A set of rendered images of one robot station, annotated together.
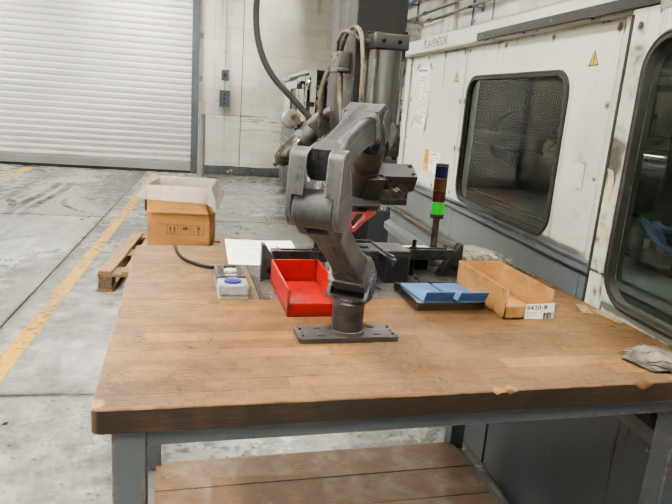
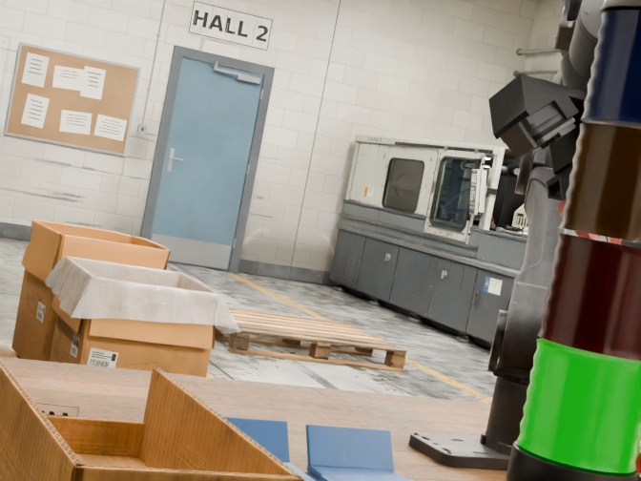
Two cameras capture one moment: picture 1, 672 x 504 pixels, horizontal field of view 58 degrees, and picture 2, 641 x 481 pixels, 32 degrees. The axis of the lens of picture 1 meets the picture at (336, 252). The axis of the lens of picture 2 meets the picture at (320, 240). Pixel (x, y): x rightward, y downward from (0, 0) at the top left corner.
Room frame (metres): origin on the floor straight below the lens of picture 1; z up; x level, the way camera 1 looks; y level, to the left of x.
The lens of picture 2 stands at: (2.10, -0.45, 1.12)
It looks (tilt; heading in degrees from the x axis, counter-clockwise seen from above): 3 degrees down; 169
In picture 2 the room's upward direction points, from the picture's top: 11 degrees clockwise
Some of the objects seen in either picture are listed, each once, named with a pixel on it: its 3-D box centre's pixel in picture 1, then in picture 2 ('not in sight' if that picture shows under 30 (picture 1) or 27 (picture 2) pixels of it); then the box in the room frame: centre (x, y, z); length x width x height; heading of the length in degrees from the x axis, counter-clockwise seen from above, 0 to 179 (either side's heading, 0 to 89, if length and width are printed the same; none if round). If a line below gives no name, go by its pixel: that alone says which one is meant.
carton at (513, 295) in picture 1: (502, 289); (108, 470); (1.44, -0.41, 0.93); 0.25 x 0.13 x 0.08; 15
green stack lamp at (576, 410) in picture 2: (437, 207); (586, 403); (1.77, -0.29, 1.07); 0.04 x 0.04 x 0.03
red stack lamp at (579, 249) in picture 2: (438, 196); (608, 295); (1.77, -0.29, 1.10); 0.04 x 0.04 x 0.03
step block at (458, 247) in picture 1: (448, 259); not in sight; (1.65, -0.31, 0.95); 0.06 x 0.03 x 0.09; 105
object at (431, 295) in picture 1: (427, 288); (398, 479); (1.39, -0.22, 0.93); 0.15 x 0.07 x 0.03; 16
